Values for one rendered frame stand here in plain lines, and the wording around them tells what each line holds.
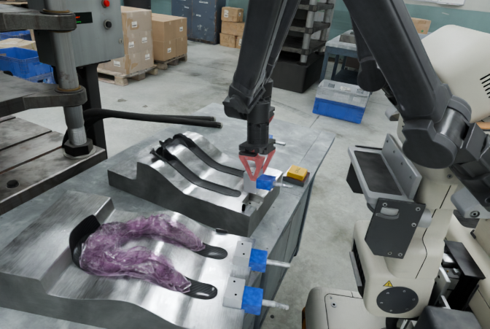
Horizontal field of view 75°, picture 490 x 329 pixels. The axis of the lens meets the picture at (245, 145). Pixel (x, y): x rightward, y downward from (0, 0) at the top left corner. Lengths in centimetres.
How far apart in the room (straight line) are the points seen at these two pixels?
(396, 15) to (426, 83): 11
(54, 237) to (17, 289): 11
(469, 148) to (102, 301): 68
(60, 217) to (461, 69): 88
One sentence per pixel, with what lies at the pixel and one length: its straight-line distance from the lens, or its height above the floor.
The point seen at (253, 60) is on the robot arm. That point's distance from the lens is 65.
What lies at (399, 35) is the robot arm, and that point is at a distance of 49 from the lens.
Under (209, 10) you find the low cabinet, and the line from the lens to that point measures 782.
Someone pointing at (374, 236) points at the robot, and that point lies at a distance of 82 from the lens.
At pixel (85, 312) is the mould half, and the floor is 84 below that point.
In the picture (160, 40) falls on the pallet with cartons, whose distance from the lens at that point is 546.
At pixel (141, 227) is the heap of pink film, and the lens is 81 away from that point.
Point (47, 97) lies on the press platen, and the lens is 126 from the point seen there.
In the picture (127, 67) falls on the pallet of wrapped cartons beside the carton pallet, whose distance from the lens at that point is 472.
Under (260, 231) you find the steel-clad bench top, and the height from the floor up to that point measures 80.
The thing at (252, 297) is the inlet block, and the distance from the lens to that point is 72.
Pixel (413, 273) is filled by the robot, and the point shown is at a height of 83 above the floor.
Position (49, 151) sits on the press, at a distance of 145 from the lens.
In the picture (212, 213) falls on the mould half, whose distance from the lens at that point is 92.
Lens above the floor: 144
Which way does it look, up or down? 27 degrees down
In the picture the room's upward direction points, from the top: 6 degrees clockwise
